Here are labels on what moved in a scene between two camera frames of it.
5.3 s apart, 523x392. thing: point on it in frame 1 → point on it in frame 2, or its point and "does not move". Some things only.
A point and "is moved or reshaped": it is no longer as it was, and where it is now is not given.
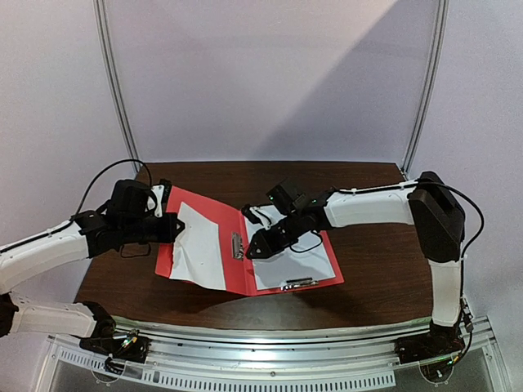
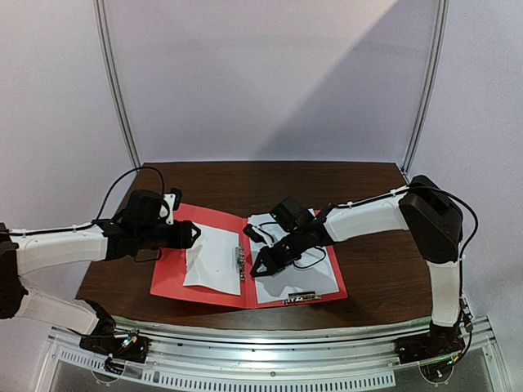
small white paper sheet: x=196 y=251 is moved or reshaped
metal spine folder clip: x=237 y=246 → x=240 y=260
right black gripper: x=276 y=235 → x=278 y=254
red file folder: x=232 y=232 is moved or reshaped
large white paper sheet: x=306 y=260 is moved or reshaped
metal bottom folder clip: x=297 y=282 → x=298 y=296
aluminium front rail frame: x=328 y=359 does not move
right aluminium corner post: x=441 y=30 does not move
